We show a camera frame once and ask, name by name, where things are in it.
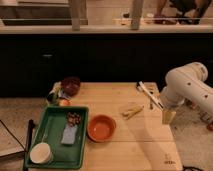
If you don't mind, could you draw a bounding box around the yellow banana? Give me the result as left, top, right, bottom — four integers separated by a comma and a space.
122, 106, 143, 120

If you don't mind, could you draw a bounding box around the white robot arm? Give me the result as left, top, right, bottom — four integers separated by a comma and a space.
160, 62, 213, 124

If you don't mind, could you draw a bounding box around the red-orange bowl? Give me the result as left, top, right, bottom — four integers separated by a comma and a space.
87, 115, 116, 143

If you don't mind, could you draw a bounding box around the dark maroon bowl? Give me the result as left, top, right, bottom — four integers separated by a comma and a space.
61, 77, 81, 96

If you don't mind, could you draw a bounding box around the brown food cluster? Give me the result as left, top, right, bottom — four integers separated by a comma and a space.
67, 113, 81, 127

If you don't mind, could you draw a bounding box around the grey-blue sponge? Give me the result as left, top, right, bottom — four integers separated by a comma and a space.
61, 125, 78, 145

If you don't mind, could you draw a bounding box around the green plastic tray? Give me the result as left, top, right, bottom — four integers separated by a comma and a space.
25, 106, 89, 170

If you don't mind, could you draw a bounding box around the orange-red fruit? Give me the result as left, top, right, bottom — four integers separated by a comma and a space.
59, 99, 71, 106

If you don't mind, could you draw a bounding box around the person in background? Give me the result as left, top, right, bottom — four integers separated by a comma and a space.
154, 0, 212, 25

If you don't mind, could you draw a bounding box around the white cup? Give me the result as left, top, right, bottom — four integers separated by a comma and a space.
30, 142, 53, 164

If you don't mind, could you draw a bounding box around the black rod beside tray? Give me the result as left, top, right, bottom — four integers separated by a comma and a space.
22, 119, 35, 171

